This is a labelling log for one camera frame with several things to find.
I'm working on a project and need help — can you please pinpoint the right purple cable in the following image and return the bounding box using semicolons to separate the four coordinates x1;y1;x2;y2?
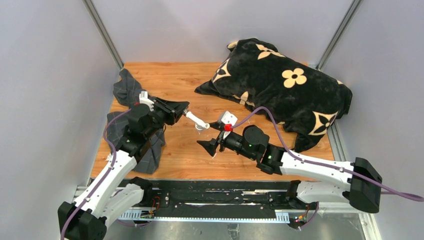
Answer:
223;106;424;230

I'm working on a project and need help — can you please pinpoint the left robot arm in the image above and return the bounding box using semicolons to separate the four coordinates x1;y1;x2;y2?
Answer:
57;97;190;240

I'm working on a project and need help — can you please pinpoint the left aluminium frame post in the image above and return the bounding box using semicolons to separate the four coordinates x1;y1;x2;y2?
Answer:
82;0;124;69

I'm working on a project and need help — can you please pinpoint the purple cable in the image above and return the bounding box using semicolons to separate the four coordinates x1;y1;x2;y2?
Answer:
59;102;142;240
223;106;424;230

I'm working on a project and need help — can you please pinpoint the right aluminium frame post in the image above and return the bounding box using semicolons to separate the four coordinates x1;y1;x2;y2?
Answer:
315;0;363;71

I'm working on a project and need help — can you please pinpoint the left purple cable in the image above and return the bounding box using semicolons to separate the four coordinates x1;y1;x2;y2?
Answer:
59;102;142;240

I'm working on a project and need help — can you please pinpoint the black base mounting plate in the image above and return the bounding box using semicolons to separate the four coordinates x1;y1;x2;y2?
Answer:
111;178;342;220

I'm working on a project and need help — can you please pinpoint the black floral plush blanket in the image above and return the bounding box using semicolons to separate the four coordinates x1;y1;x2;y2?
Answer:
195;38;353;153

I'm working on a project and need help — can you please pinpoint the grey checked cloth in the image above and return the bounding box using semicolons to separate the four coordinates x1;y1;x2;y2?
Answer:
106;68;166;175

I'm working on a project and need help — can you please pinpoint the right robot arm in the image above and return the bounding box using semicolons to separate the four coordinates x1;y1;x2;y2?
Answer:
198;125;383;214

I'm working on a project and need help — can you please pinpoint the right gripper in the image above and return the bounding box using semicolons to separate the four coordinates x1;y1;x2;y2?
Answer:
197;121;257;161

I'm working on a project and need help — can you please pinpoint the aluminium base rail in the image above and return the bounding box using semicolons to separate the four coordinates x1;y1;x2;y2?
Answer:
59;122;382;240

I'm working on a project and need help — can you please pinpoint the white plastic water faucet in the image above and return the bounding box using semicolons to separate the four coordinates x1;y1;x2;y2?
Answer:
185;111;210;133

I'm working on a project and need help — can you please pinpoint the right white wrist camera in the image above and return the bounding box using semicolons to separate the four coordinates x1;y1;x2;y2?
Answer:
217;111;238;139

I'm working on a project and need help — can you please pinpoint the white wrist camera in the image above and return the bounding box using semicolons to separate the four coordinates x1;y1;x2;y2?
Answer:
217;111;238;139
138;90;155;112

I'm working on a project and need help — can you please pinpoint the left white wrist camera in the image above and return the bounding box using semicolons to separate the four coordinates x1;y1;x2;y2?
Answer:
138;90;155;112

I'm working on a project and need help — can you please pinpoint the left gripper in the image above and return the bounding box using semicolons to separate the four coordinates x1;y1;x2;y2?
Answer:
144;97;189;139

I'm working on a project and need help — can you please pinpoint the aluminium frame post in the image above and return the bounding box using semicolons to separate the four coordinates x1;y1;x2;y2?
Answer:
82;0;124;69
315;0;363;71

